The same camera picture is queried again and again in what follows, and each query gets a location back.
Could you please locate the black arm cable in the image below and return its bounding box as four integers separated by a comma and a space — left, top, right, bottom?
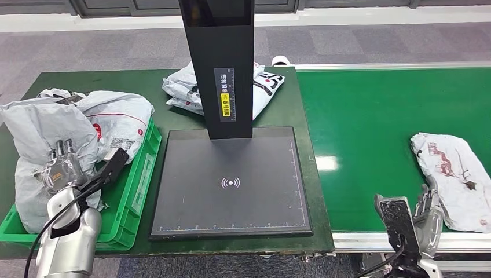
23, 180, 101, 278
354, 239, 406, 278

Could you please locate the green plastic crate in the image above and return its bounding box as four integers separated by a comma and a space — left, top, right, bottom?
0, 119, 163, 252

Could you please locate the white parcel black lettering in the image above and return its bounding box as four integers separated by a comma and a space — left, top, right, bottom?
162, 61, 287, 122

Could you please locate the aluminium conveyor frame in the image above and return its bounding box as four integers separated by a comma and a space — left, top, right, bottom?
294, 60, 491, 278

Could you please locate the grey parcel dark red print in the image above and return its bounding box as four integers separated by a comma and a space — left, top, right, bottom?
0, 97, 106, 235

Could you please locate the white parcel red truck print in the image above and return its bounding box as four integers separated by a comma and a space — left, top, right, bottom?
36, 88, 155, 166

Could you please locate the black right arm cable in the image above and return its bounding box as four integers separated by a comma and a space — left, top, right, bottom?
354, 239, 406, 278

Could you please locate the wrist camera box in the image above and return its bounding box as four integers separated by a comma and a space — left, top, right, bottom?
379, 196, 421, 265
78, 147, 130, 193

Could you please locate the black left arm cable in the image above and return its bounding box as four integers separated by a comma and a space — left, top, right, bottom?
23, 180, 101, 278

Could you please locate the green conveyor belt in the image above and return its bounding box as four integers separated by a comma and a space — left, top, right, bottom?
297, 67, 491, 233

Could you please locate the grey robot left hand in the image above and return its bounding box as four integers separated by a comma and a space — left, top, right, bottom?
34, 138, 93, 195

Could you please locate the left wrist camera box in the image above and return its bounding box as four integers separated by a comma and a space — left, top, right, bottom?
78, 147, 130, 193

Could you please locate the black inbound scanning machine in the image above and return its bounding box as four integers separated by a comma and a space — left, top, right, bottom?
149, 0, 313, 240

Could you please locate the white crumpled parcel red mark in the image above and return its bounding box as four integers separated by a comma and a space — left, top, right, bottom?
166, 96, 205, 116

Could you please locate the parcel red brown print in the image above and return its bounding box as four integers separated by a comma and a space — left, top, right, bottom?
410, 132, 491, 234

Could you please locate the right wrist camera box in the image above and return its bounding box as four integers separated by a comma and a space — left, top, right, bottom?
379, 196, 421, 265

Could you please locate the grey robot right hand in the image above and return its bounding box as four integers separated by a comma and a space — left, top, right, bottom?
373, 176, 446, 258

